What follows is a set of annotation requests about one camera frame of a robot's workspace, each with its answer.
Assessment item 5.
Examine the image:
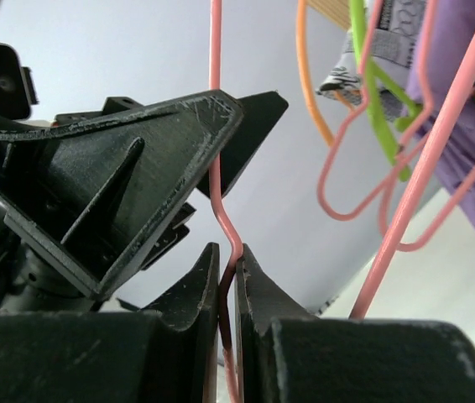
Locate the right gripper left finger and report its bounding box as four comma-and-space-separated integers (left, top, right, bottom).
0, 243, 219, 402

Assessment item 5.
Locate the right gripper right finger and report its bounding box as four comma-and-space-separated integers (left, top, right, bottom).
234, 249, 475, 402

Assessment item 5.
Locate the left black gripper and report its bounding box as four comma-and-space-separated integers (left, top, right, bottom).
0, 96, 198, 316

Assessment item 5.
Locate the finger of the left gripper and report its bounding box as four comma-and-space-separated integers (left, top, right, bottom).
0, 88, 245, 301
194, 91, 289, 196

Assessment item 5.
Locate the pink wire hanger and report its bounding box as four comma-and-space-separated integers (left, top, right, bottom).
316, 1, 475, 252
207, 0, 475, 403

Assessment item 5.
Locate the orange hanger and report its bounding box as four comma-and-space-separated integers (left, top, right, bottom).
295, 0, 335, 147

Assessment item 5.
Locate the green hanger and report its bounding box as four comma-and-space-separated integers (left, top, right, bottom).
349, 1, 422, 165

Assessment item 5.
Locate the black white patterned garment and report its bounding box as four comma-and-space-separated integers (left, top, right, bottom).
316, 0, 426, 106

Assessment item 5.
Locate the wooden clothes rack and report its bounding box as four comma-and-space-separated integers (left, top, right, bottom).
307, 0, 351, 30

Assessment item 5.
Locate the purple garment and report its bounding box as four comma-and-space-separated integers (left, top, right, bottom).
416, 0, 475, 228

